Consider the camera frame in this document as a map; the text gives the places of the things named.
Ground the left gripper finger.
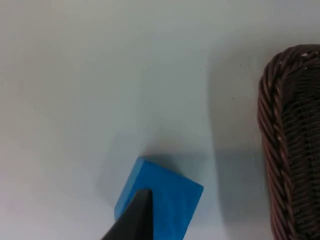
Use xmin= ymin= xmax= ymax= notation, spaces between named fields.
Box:
xmin=99 ymin=188 xmax=154 ymax=240

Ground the blue cube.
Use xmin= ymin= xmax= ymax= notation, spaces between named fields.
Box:
xmin=114 ymin=155 xmax=205 ymax=240

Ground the dark brown wicker basket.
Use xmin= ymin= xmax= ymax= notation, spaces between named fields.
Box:
xmin=257 ymin=44 xmax=320 ymax=240

